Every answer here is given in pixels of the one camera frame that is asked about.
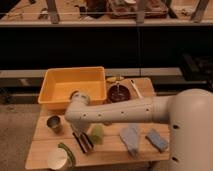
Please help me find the yellow plastic bin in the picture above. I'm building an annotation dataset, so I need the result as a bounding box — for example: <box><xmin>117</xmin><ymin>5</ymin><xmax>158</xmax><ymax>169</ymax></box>
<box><xmin>38</xmin><ymin>66</ymin><xmax>107</xmax><ymax>110</ymax></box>

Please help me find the striped eraser block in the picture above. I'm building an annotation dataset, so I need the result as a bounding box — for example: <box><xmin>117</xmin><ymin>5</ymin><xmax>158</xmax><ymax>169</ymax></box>
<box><xmin>73</xmin><ymin>132</ymin><xmax>94</xmax><ymax>154</ymax></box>

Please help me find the yellow banana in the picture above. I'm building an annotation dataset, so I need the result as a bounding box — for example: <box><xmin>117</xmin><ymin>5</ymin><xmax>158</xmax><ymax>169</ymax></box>
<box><xmin>106</xmin><ymin>76</ymin><xmax>124</xmax><ymax>83</ymax></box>

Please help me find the small metal cup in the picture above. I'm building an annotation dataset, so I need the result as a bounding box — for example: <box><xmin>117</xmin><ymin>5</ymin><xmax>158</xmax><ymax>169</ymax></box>
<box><xmin>46</xmin><ymin>115</ymin><xmax>62</xmax><ymax>134</ymax></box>

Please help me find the white spoon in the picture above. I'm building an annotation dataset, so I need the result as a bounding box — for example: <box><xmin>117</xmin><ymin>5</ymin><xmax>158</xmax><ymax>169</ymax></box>
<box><xmin>130</xmin><ymin>79</ymin><xmax>142</xmax><ymax>98</ymax></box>

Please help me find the blue crumpled cloth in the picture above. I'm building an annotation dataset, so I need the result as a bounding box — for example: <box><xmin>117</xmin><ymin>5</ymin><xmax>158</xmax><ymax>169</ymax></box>
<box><xmin>119</xmin><ymin>123</ymin><xmax>140</xmax><ymax>157</ymax></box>

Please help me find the green cylindrical object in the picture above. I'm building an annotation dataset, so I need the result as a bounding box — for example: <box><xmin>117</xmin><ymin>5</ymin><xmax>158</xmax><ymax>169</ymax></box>
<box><xmin>90</xmin><ymin>124</ymin><xmax>104</xmax><ymax>144</ymax></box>

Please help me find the wooden table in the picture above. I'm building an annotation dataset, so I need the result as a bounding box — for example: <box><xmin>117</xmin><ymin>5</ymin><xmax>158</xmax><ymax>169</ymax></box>
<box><xmin>24</xmin><ymin>77</ymin><xmax>179</xmax><ymax>171</ymax></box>

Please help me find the silver metal can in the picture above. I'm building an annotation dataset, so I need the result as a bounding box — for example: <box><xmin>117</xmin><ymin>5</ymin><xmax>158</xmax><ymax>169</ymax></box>
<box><xmin>47</xmin><ymin>148</ymin><xmax>70</xmax><ymax>171</ymax></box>

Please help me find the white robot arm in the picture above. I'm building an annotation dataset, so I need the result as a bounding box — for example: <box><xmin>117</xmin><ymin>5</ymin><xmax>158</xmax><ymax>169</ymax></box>
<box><xmin>65</xmin><ymin>89</ymin><xmax>213</xmax><ymax>171</ymax></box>

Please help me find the dark brown bowl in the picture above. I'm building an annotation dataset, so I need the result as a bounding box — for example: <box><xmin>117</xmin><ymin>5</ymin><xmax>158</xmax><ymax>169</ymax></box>
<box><xmin>107</xmin><ymin>84</ymin><xmax>131</xmax><ymax>103</ymax></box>

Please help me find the blue rectangular sponge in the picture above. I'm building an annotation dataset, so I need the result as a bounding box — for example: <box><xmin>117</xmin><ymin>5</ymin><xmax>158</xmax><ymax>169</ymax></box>
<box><xmin>145</xmin><ymin>129</ymin><xmax>169</xmax><ymax>153</ymax></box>

